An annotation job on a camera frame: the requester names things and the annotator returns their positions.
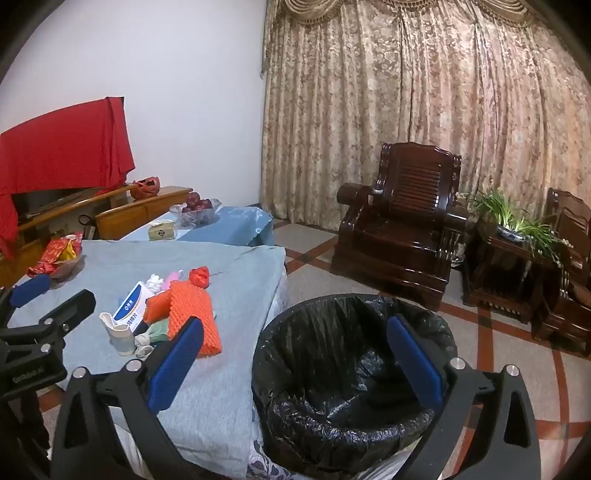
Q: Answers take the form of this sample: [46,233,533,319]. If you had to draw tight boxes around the white plastic cup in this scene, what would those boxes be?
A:
[99,312,136,356]

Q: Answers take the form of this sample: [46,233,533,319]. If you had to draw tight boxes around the orange foam fruit net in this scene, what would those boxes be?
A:
[143,292,174,325]
[167,279,223,357]

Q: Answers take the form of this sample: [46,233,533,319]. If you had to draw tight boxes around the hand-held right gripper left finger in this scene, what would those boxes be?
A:
[48,316,206,480]

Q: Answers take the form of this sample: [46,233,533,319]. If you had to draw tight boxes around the patterned beige curtain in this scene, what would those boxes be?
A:
[260,0,591,278]

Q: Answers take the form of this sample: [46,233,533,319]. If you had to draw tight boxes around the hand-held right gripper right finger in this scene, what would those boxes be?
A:
[385,314,542,480]

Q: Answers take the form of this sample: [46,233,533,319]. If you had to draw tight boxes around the green white knotted cloth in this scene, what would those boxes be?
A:
[134,318,175,357]

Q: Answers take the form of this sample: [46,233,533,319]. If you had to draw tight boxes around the blue white plant pot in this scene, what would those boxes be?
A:
[496,223,533,243]

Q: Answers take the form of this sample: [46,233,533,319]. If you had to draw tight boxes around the green leafy plant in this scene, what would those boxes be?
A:
[465,186,574,265]

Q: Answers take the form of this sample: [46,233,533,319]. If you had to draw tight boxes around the dark wooden side table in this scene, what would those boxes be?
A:
[462,220,562,325]

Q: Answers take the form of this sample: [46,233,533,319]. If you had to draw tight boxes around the television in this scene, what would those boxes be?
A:
[11,186,100,220]

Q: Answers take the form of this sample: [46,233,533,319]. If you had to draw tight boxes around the red yellow snack bag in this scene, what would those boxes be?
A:
[27,233,85,278]

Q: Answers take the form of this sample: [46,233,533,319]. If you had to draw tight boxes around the bin with black liner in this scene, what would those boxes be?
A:
[252,293,472,480]

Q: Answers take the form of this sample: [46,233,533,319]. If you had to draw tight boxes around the light blue tablecloth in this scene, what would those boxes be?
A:
[119,205,276,248]

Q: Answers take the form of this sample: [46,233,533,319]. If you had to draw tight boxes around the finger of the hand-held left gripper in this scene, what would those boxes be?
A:
[27,289,97,344]
[0,274,52,324]

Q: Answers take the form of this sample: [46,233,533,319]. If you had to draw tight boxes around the floral patterned cloth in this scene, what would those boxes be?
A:
[246,438,298,480]

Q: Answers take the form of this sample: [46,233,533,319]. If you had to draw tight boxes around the dark wooden armchair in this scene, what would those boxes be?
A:
[531,187,591,357]
[330,141,470,311]

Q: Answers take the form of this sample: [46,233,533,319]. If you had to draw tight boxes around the wooden cabinet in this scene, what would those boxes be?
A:
[0,185,194,289]

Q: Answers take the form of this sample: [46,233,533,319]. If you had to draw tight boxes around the beige tissue box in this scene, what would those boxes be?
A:
[148,220,179,241]

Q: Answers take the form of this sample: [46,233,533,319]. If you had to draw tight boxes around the red cloth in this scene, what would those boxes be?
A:
[0,96,136,262]

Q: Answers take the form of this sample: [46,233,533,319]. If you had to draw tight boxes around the glass fruit bowl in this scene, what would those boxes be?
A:
[169,198,223,228]

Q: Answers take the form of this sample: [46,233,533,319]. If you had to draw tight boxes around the red woven basket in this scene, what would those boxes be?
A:
[129,175,162,200]

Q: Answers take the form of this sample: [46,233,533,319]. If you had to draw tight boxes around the glass snack dish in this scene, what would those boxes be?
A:
[46,253,86,290]

